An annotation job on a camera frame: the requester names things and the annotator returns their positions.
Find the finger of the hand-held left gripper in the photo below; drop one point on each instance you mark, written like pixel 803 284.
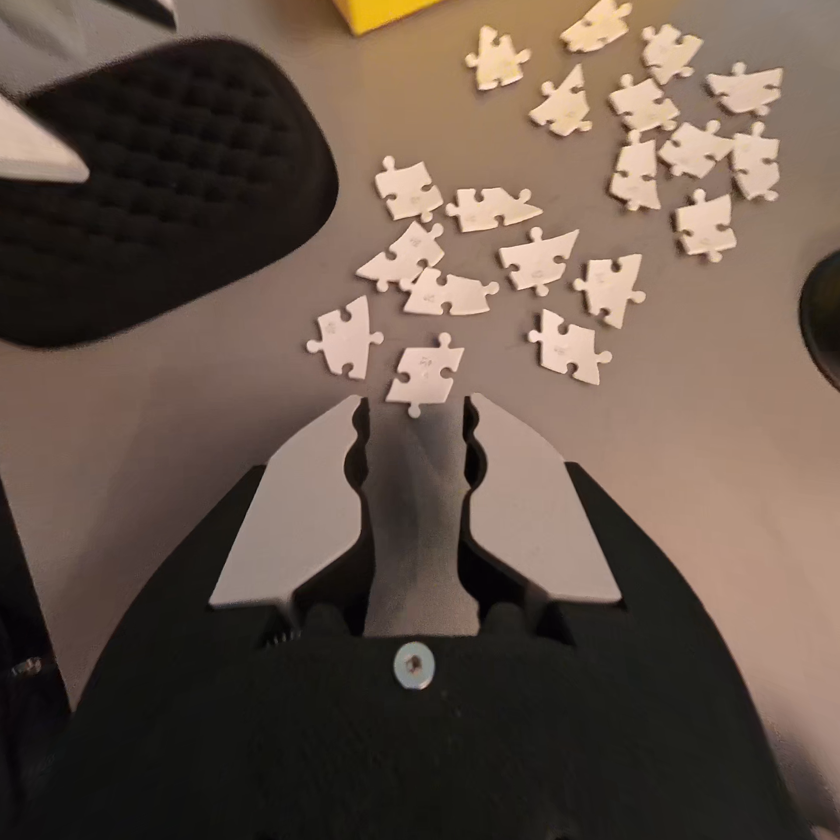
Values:
pixel 33 144
pixel 161 8

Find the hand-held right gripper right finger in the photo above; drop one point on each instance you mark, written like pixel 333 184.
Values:
pixel 538 525

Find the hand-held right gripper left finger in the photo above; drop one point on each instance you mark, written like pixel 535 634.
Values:
pixel 289 525

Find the small curved puzzle piece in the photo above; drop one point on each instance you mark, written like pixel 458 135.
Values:
pixel 423 374

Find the pile of white puzzle pieces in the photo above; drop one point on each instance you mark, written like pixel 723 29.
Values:
pixel 538 262

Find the black round ball stand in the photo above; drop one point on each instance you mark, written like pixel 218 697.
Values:
pixel 823 321

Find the yellow plastic bin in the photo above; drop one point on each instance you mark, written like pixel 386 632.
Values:
pixel 374 16

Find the black jacket with orange lining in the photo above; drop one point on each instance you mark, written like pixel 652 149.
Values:
pixel 19 590

